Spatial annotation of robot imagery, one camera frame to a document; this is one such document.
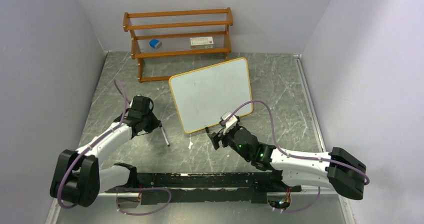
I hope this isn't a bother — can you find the white marker pen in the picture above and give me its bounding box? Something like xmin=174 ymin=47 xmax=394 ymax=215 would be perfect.
xmin=159 ymin=124 xmax=171 ymax=147

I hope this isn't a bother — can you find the whiteboard with yellow frame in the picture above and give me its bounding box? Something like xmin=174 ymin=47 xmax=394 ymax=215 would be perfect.
xmin=168 ymin=57 xmax=253 ymax=134

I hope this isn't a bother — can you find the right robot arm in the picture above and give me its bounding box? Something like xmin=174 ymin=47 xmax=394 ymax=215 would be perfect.
xmin=207 ymin=125 xmax=368 ymax=200

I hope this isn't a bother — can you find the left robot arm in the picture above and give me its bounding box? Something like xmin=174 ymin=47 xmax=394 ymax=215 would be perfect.
xmin=49 ymin=95 xmax=161 ymax=207

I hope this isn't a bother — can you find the blue whiteboard eraser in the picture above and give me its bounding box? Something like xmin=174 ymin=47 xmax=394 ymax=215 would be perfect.
xmin=149 ymin=39 xmax=162 ymax=49

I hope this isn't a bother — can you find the wooden two-tier shelf rack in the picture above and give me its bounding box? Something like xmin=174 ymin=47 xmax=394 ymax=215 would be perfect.
xmin=122 ymin=7 xmax=234 ymax=83

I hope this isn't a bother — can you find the white cardboard box red label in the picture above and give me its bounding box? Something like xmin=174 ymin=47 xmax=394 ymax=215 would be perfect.
xmin=190 ymin=36 xmax=214 ymax=50

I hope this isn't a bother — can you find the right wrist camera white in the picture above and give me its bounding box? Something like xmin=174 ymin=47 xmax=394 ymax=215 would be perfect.
xmin=220 ymin=111 xmax=239 ymax=134

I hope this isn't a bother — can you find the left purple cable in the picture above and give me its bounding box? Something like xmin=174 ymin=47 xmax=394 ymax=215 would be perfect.
xmin=56 ymin=79 xmax=132 ymax=210

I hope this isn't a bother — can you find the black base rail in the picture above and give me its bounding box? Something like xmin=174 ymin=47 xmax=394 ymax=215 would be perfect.
xmin=105 ymin=171 xmax=302 ymax=205

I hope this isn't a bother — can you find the aluminium frame rail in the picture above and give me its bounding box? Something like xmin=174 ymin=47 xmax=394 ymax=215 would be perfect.
xmin=52 ymin=171 xmax=349 ymax=196

